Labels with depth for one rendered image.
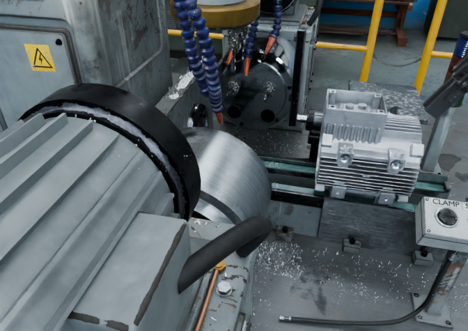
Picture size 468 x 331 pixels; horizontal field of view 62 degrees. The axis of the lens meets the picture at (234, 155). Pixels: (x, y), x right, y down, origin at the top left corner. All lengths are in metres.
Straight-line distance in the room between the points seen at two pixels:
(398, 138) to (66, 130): 0.69
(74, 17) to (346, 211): 0.68
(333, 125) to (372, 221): 0.25
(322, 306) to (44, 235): 0.70
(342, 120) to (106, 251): 0.64
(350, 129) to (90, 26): 0.54
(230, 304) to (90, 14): 0.55
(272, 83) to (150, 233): 0.85
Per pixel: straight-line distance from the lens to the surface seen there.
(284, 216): 0.97
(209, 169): 0.59
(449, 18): 5.49
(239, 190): 0.60
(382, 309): 0.91
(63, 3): 0.77
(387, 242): 0.99
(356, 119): 0.83
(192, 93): 0.92
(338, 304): 0.89
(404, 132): 0.87
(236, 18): 0.76
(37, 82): 0.86
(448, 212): 0.73
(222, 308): 0.42
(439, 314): 0.94
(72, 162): 0.30
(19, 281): 0.24
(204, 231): 0.49
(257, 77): 1.09
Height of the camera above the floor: 1.51
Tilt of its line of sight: 34 degrees down
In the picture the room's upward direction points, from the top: straight up
